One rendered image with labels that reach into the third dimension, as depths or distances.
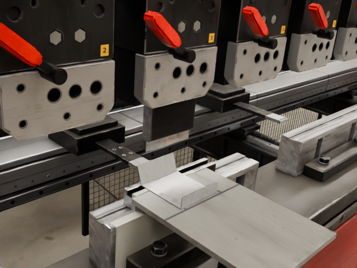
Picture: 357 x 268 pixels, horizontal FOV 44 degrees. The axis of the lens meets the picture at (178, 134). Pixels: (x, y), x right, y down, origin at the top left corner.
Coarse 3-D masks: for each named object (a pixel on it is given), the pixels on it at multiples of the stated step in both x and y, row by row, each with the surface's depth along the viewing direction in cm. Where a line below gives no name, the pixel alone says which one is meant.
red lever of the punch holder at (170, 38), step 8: (144, 16) 55; (152, 16) 53; (160, 16) 54; (152, 24) 54; (160, 24) 54; (168, 24) 56; (160, 32) 55; (168, 32) 56; (176, 32) 57; (160, 40) 58; (168, 40) 57; (176, 40) 57; (176, 48) 59; (184, 48) 59; (176, 56) 61; (184, 56) 59; (192, 56) 60
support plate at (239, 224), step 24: (216, 192) 74; (240, 192) 75; (168, 216) 67; (192, 216) 67; (216, 216) 68; (240, 216) 68; (264, 216) 69; (288, 216) 69; (192, 240) 62; (216, 240) 62; (240, 240) 63; (264, 240) 63; (288, 240) 63; (312, 240) 64; (240, 264) 58; (264, 264) 58; (288, 264) 58
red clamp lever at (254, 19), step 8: (248, 8) 67; (248, 16) 68; (256, 16) 68; (248, 24) 70; (256, 24) 69; (264, 24) 70; (256, 32) 71; (264, 32) 71; (256, 40) 75; (264, 40) 73; (272, 40) 73; (272, 48) 73
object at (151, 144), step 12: (144, 108) 70; (156, 108) 69; (168, 108) 71; (180, 108) 73; (192, 108) 75; (144, 120) 70; (156, 120) 70; (168, 120) 72; (180, 120) 74; (192, 120) 76; (144, 132) 71; (156, 132) 71; (168, 132) 73; (180, 132) 75; (156, 144) 73; (168, 144) 75
